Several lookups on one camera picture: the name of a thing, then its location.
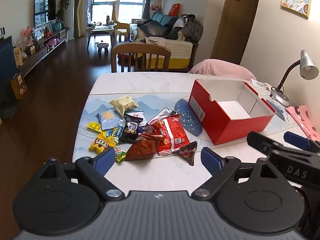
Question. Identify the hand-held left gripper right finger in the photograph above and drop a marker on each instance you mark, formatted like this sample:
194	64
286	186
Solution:
211	160

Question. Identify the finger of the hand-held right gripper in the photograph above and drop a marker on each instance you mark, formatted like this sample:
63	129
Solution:
258	142
297	140

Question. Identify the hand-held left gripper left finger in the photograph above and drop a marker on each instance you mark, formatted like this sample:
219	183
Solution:
105	160

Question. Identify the red cardboard box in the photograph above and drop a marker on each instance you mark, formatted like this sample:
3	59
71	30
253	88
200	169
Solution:
225	127

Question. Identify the yellow cartoon jelly pouch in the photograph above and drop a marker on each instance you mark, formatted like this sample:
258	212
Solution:
93	126

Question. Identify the shiny red-brown foil packet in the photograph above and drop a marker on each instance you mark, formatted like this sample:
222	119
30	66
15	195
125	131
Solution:
142	148

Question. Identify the red snack packet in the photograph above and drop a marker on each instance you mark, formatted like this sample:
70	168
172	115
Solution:
175	135

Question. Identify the white packet with red logo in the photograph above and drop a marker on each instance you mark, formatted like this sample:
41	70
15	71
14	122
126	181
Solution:
138	116

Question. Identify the yellow snack packet brown print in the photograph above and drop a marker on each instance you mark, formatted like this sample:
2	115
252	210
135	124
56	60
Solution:
101	145

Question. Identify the green snack packet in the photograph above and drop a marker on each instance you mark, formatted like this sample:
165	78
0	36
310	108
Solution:
120	155

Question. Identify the pink patterned cloth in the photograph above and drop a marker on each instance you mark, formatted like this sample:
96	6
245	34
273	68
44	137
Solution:
303	120

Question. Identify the dark brown snack packet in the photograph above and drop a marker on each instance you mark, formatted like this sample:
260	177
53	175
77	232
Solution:
188	153

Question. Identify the black snack packet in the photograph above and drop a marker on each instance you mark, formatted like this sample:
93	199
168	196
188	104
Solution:
130	130

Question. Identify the blue packet with yellow circle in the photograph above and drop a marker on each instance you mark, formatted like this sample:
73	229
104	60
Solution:
108	118

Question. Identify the blue white candy wrapper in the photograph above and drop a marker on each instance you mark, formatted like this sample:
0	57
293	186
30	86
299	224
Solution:
147	128

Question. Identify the small white wrapper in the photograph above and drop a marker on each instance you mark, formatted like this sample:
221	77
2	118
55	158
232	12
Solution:
260	83

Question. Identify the pale yellow snack packet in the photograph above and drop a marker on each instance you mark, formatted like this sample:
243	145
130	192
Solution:
123	103

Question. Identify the silver foil snack packet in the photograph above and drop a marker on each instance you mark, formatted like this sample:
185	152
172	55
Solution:
162	113

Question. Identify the silver desk lamp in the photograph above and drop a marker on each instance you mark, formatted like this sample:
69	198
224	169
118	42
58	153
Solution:
308	65

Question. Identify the blue mountain print table mat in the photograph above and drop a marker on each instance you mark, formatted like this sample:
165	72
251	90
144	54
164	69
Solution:
155	102

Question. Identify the pink padded cushion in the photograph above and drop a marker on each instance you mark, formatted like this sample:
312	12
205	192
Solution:
222	67

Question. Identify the sofa with yellow white cover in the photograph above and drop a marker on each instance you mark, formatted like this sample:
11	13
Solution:
177	52

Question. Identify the small round dark stool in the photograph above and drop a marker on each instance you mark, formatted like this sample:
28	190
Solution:
103	47

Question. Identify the wooden dining chair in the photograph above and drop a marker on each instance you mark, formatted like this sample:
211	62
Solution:
141	52

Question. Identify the brown gift bag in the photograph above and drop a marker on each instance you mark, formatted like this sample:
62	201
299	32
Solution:
18	86

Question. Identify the wooden door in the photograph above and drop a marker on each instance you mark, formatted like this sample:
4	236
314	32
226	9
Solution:
235	17

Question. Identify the long wooden tv cabinet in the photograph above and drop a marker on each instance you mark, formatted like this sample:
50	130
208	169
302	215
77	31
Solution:
37	52

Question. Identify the wooden coffee table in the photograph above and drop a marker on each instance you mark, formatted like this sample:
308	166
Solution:
101	28

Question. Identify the dark side cabinet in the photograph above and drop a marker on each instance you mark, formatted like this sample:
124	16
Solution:
6	72

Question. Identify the pile of dark clothes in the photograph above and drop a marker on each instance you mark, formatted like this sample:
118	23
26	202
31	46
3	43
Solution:
192	27

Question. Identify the yellow paper bag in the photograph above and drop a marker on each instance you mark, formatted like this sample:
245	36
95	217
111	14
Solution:
18	56

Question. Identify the dark blue sofa cushion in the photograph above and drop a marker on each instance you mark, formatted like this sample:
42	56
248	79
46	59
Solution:
152	28

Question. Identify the wooden giraffe child chair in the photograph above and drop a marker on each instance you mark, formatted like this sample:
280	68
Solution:
117	15

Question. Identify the pink flowers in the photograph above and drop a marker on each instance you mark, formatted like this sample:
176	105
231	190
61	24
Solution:
27	33

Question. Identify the white standing air conditioner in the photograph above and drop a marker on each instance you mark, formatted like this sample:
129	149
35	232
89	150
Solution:
70	12

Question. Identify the red bag on sofa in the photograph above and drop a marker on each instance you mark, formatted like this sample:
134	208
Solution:
174	9

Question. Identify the flat screen television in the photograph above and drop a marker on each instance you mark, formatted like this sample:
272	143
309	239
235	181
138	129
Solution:
45	11

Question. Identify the potted green plant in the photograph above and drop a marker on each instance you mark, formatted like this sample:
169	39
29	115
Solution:
63	5

